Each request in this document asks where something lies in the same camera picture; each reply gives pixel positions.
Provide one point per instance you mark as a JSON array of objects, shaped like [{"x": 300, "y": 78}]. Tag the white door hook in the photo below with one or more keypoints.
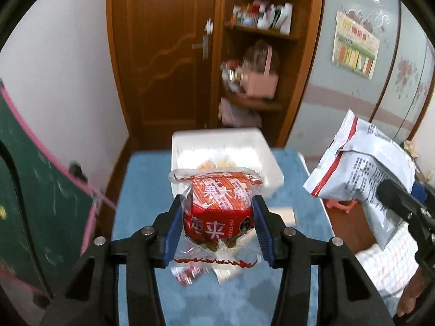
[{"x": 209, "y": 25}]

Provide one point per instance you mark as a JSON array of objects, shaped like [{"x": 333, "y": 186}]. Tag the green chalkboard pink frame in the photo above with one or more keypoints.
[{"x": 40, "y": 193}]

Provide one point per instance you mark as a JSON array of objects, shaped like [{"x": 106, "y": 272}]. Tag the brown wafer packet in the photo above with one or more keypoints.
[{"x": 285, "y": 215}]

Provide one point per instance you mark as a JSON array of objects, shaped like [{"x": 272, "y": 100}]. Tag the grey floral wardrobe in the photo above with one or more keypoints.
[{"x": 340, "y": 108}]

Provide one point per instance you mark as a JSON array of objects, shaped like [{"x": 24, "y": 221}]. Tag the white grey snack packet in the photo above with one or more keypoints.
[{"x": 356, "y": 163}]

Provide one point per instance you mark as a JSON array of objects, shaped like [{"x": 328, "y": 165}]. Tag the red clear-ended snack packet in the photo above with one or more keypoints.
[{"x": 192, "y": 273}]

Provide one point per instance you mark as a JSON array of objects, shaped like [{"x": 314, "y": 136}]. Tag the red round snack packet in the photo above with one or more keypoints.
[{"x": 217, "y": 214}]

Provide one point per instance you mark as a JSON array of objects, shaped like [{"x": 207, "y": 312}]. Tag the wall poster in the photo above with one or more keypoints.
[{"x": 355, "y": 46}]

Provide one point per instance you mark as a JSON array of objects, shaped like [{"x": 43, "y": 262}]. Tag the white checked blanket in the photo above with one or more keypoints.
[{"x": 384, "y": 268}]

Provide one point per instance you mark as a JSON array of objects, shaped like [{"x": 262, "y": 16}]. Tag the wooden door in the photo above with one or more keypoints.
[{"x": 163, "y": 57}]

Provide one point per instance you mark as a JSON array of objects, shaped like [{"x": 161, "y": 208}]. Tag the pink cloth bundle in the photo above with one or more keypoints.
[{"x": 238, "y": 113}]

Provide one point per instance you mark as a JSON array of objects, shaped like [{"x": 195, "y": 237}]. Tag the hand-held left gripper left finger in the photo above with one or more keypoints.
[{"x": 173, "y": 227}]

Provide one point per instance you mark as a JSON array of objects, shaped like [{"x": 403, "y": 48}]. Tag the person's right hand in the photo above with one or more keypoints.
[{"x": 411, "y": 292}]

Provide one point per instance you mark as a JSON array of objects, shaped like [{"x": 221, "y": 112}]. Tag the pink plastic stool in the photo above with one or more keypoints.
[{"x": 341, "y": 205}]

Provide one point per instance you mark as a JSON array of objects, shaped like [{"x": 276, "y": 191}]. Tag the wooden corner shelf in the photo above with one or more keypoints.
[{"x": 295, "y": 74}]

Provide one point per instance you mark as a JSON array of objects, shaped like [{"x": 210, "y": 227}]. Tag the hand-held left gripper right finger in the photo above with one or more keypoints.
[{"x": 262, "y": 231}]

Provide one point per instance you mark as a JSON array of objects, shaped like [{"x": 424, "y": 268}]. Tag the white plastic bin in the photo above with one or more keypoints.
[{"x": 266, "y": 163}]

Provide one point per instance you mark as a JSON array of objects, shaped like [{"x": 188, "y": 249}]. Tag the blue table cover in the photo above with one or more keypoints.
[{"x": 210, "y": 300}]

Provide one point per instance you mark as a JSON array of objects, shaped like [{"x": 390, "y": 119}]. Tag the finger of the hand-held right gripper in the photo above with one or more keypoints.
[
  {"x": 420, "y": 192},
  {"x": 401, "y": 200}
]

